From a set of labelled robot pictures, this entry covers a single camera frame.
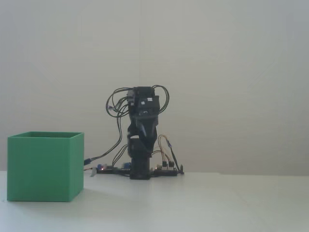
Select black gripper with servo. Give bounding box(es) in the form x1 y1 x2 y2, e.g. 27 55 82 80
134 95 162 157

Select green square plastic bin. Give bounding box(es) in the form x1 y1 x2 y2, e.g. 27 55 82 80
6 131 85 203

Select black looped wrist cable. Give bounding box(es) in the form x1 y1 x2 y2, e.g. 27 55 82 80
153 84 170 114

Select coloured jumper wires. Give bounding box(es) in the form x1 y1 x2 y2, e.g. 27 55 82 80
151 134 175 170

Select black looped base cable bundle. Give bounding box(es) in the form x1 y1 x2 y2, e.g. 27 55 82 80
111 144 130 169

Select black cable beside jumper board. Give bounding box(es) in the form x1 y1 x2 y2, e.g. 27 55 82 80
168 142 184 174

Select black cable with blue connector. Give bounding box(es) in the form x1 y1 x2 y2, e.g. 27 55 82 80
83 88 136 166

